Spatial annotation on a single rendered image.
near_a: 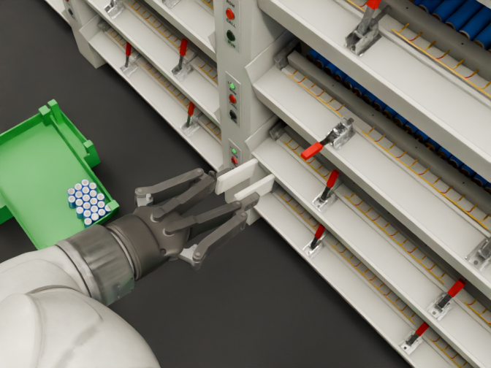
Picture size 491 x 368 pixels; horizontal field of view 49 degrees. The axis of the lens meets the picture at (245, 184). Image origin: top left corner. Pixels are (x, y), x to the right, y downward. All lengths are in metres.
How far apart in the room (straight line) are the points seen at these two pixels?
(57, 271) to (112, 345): 0.17
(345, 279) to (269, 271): 0.20
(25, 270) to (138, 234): 0.13
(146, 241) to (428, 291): 0.52
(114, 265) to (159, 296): 0.66
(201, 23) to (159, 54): 0.26
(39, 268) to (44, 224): 0.80
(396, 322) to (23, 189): 0.90
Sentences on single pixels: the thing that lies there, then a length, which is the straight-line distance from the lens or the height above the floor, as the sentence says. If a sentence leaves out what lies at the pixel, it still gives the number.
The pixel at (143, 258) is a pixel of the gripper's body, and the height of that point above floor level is 0.60.
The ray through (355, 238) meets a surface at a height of 0.30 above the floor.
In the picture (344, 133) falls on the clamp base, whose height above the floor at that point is 0.52.
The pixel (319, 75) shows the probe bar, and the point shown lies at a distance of 0.89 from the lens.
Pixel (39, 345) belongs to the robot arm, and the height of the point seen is 0.77.
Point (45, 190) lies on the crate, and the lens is 1.40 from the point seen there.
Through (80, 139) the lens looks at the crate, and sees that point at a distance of 1.53.
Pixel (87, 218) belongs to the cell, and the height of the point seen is 0.07.
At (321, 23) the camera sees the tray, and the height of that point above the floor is 0.69.
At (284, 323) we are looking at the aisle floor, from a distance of 1.23.
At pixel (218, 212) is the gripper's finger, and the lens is 0.69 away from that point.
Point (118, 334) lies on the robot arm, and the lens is 0.45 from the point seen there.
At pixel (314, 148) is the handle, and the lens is 0.81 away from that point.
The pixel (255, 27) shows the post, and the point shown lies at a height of 0.61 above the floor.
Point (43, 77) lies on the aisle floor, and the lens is 1.74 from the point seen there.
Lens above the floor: 1.16
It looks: 57 degrees down
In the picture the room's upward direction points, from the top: straight up
